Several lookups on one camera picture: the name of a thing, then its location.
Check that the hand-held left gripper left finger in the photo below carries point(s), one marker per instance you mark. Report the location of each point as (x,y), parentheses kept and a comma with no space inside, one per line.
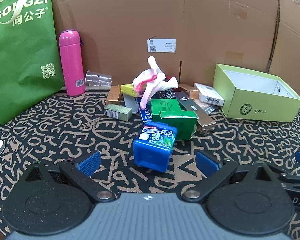
(90,163)

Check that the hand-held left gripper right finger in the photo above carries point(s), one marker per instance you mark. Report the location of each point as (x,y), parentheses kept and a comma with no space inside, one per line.
(207,163)

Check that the long dark gold box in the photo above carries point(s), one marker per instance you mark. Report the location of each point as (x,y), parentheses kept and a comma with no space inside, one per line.
(202,120)

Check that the green box with flap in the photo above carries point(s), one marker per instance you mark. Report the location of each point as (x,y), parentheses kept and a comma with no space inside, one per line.
(180,126)

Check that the clear plastic packet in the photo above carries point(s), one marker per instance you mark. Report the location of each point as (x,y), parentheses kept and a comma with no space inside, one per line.
(207,107)

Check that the blue plastic container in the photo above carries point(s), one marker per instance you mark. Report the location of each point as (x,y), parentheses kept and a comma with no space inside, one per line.
(152,147)

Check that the small grey-green box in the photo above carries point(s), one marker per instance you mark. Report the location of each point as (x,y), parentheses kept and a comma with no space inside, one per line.
(117,112)

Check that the light green shoe box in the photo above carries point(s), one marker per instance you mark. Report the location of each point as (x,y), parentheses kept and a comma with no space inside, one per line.
(262,105)

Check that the white barcode box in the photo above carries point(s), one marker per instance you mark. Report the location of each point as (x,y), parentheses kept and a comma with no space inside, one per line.
(210,93)

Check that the translucent white case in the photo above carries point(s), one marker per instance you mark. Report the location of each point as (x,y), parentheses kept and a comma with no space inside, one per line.
(130,103)

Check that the bronze rectangular box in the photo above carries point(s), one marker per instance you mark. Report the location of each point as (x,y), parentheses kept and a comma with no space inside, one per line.
(113,95)

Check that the dark blue box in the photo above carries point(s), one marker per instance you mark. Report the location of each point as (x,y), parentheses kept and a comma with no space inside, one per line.
(145,115)

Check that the copper box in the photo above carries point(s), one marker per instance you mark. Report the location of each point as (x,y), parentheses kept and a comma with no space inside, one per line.
(188,90)

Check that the steel wool scrubber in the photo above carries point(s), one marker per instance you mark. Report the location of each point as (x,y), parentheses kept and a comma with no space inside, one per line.
(165,94)

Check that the yellow box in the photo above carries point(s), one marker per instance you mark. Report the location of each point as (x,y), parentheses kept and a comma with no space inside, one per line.
(127,88)

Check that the clear plastic cup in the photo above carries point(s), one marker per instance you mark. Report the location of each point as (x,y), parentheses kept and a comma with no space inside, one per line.
(97,80)

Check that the white rubber glove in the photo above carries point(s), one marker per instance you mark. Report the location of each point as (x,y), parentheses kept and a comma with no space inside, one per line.
(162,84)

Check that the black letter-print mat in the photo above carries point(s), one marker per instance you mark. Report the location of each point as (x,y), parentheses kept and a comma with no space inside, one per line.
(65,130)

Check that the pink thermos bottle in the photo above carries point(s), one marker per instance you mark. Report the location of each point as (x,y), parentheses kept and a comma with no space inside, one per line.
(71,62)

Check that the green tote bag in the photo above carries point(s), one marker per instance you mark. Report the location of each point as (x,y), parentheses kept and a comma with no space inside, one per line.
(22,62)

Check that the white shipping label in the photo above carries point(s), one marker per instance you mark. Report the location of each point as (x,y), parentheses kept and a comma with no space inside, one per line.
(162,45)

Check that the large cardboard box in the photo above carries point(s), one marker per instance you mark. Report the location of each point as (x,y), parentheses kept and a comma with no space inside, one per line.
(140,12)

